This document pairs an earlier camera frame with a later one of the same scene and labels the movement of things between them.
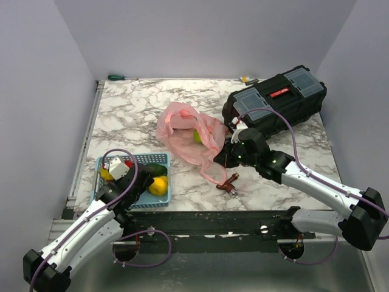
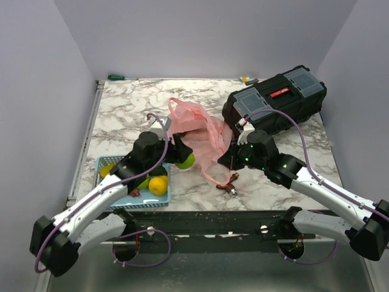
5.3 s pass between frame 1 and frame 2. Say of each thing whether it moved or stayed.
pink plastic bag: stayed
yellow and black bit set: stayed
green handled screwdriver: stayed
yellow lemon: stayed
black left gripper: moved
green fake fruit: moved
